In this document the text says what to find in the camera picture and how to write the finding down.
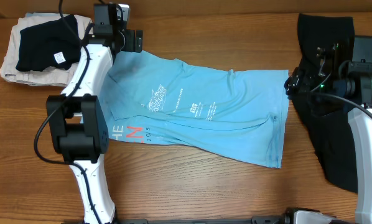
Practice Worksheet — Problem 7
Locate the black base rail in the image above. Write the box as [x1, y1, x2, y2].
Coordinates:
[61, 208, 339, 224]

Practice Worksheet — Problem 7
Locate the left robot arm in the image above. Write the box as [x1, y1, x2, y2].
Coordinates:
[45, 3, 143, 223]

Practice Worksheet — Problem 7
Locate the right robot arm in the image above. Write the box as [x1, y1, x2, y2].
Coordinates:
[284, 36, 372, 223]

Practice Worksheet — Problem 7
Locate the folded beige garment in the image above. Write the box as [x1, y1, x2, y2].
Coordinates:
[0, 14, 91, 86]

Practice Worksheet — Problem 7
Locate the light blue t-shirt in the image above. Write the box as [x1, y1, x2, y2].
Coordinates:
[98, 52, 289, 168]

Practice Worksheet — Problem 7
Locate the black garment on right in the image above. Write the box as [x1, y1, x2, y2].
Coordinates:
[292, 14, 358, 193]

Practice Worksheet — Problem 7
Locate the folded black garment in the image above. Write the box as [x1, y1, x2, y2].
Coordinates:
[16, 15, 81, 72]

